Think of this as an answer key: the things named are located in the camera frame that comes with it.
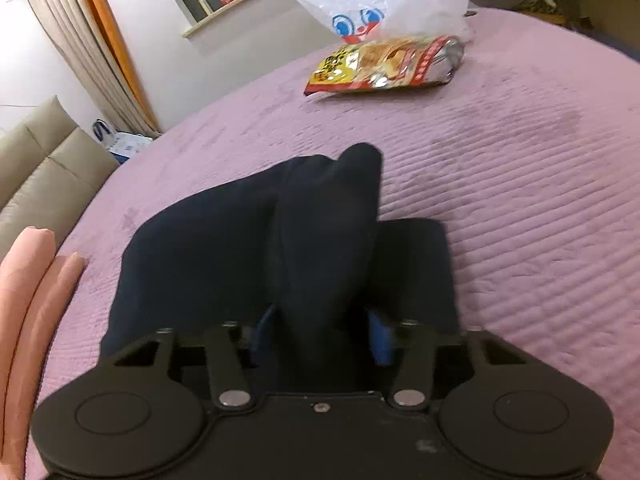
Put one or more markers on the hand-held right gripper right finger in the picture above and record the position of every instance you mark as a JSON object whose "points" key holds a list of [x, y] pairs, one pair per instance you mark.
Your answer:
{"points": [[381, 340]]}

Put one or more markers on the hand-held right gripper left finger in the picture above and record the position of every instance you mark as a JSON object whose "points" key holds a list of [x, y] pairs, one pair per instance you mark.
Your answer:
{"points": [[227, 360]]}

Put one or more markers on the black striped hoodie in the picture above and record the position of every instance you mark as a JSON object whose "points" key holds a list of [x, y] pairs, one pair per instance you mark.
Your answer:
{"points": [[200, 270]]}

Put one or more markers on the purple quilted bed cover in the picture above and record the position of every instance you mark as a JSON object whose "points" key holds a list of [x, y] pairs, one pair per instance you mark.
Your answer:
{"points": [[500, 185]]}

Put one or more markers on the folded pink quilt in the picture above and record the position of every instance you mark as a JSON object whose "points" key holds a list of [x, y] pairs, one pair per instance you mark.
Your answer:
{"points": [[30, 310]]}

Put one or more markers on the white blue printed box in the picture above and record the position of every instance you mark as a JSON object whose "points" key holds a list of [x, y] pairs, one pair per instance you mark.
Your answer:
{"points": [[122, 142]]}

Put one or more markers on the beige padded headboard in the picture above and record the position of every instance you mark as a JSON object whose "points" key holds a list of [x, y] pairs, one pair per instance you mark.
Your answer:
{"points": [[45, 175]]}

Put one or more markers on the yellow red snack packet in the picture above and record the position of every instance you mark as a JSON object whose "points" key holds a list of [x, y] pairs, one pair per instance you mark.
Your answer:
{"points": [[390, 62]]}

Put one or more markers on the beige orange curtain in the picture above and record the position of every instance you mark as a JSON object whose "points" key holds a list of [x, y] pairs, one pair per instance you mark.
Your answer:
{"points": [[90, 50]]}

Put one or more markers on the white printed plastic bag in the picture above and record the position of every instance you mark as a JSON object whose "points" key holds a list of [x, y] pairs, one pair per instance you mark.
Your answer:
{"points": [[400, 0]]}

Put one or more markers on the white windowsill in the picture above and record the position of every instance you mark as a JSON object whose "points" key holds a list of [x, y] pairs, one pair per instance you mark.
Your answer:
{"points": [[225, 15]]}

